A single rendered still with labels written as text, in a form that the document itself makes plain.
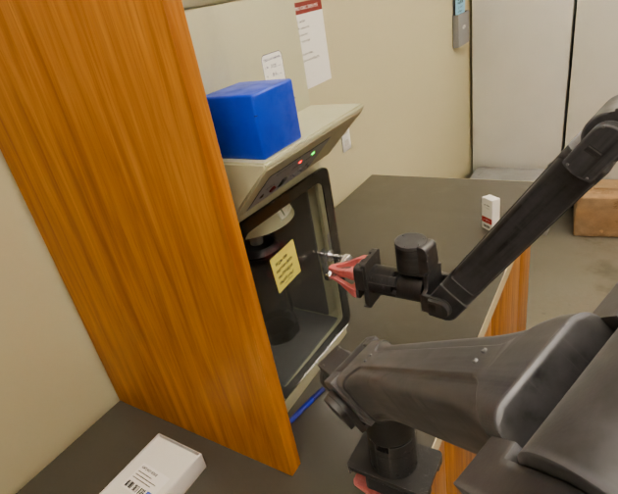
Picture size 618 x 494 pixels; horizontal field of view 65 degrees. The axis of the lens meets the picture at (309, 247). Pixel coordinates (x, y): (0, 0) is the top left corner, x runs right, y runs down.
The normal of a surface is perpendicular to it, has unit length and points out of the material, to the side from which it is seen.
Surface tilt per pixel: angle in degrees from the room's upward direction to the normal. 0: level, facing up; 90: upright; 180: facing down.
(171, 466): 0
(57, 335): 90
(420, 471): 0
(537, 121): 90
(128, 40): 90
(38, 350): 90
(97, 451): 0
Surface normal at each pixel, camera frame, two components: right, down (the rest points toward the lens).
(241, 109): -0.51, 0.48
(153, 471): -0.16, -0.87
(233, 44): 0.84, 0.12
